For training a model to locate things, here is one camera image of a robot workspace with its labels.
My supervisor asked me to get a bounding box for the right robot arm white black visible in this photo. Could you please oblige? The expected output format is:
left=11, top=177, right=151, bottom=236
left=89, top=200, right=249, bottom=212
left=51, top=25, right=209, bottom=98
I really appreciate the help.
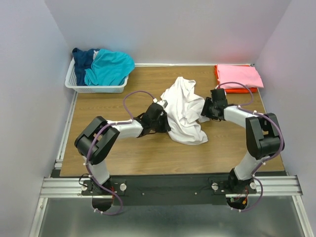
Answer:
left=201, top=88, right=285, bottom=194

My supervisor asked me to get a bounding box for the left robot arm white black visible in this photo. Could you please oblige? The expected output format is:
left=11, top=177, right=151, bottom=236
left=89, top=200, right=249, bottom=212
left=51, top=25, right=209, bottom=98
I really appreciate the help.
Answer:
left=75, top=100, right=171, bottom=195

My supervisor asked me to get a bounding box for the teal t shirt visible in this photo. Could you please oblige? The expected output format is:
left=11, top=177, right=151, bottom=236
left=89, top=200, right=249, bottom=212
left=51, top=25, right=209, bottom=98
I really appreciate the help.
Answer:
left=84, top=49, right=135, bottom=86

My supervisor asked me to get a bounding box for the pink folded t shirt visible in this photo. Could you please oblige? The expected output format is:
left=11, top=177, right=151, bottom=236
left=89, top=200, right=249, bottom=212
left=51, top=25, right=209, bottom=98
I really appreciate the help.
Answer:
left=215, top=64, right=264, bottom=89

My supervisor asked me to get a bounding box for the white t shirt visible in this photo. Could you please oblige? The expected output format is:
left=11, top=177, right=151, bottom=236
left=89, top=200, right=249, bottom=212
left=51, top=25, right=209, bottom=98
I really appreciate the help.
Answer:
left=160, top=77, right=209, bottom=145

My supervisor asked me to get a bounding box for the white plastic laundry basket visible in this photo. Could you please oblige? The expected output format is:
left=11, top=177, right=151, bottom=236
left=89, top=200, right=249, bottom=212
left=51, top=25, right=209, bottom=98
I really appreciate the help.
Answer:
left=65, top=58, right=129, bottom=93

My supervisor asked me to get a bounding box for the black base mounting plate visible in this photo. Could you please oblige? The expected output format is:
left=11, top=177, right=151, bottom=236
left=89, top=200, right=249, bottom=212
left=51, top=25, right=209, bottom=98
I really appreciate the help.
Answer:
left=81, top=173, right=256, bottom=208

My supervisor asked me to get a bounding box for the navy blue t shirt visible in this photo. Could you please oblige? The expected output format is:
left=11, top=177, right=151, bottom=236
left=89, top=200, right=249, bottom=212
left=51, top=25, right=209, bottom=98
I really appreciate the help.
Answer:
left=72, top=48, right=100, bottom=86

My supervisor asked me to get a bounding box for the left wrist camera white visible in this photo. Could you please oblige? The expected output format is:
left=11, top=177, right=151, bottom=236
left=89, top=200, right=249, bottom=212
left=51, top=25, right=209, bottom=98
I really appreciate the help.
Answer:
left=157, top=100, right=168, bottom=109

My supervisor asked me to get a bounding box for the orange folded t shirt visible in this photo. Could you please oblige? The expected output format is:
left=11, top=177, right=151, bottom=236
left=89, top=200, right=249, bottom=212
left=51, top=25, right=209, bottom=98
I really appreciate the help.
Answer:
left=214, top=65, right=258, bottom=94

